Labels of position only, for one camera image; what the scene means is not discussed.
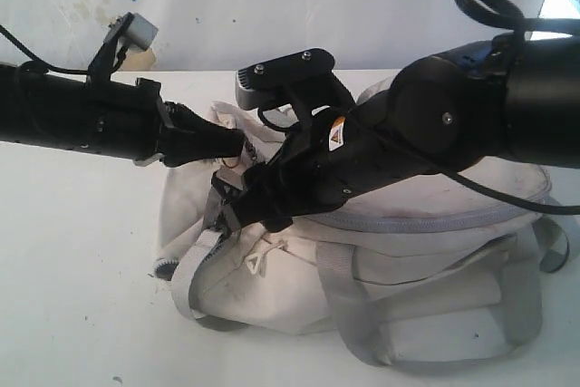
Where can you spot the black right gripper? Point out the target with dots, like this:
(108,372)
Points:
(334,152)

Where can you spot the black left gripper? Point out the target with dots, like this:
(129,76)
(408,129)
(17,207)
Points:
(107,118)

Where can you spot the white fabric backpack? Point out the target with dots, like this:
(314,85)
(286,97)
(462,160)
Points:
(423,272)

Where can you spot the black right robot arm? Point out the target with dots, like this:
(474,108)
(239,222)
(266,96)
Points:
(508,97)

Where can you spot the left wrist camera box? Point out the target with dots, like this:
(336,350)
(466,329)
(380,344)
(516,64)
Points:
(131,31)

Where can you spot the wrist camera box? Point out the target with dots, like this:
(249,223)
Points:
(303,80)
(131,31)

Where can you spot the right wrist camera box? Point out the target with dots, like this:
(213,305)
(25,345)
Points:
(303,80)

